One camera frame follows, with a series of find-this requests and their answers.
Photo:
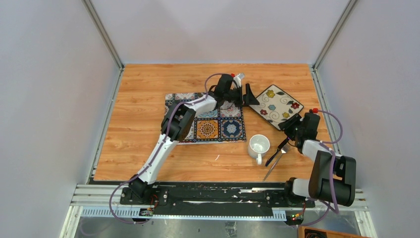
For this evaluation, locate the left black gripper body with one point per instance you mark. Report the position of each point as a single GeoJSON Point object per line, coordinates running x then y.
{"type": "Point", "coordinates": [234, 95]}

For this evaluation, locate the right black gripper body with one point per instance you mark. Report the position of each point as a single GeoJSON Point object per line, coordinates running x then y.
{"type": "Point", "coordinates": [300, 133]}

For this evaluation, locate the square floral plate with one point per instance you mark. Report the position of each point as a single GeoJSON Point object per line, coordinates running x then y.
{"type": "Point", "coordinates": [276, 106]}

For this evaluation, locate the colourful patterned placemat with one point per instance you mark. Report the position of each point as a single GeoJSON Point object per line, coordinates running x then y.
{"type": "Point", "coordinates": [223, 125]}

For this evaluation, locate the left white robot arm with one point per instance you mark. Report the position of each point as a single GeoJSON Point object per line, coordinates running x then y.
{"type": "Point", "coordinates": [178, 120]}

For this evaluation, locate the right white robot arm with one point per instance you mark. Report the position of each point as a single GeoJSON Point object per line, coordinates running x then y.
{"type": "Point", "coordinates": [333, 176]}

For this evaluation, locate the silver fork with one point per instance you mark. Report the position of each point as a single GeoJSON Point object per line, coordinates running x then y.
{"type": "Point", "coordinates": [277, 161]}

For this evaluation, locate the white mug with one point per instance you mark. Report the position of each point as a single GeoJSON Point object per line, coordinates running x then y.
{"type": "Point", "coordinates": [257, 148]}

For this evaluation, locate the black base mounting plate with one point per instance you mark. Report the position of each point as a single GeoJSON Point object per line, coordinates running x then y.
{"type": "Point", "coordinates": [215, 199]}

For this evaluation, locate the orange wooden box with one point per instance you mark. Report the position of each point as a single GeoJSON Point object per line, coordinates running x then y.
{"type": "Point", "coordinates": [309, 232]}

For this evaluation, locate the purple handled knife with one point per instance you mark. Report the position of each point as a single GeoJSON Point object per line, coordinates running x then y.
{"type": "Point", "coordinates": [278, 150]}

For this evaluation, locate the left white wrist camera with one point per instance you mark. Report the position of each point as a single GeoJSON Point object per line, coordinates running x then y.
{"type": "Point", "coordinates": [238, 80]}

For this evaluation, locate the aluminium frame rail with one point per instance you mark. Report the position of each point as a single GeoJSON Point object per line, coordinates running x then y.
{"type": "Point", "coordinates": [99, 200]}

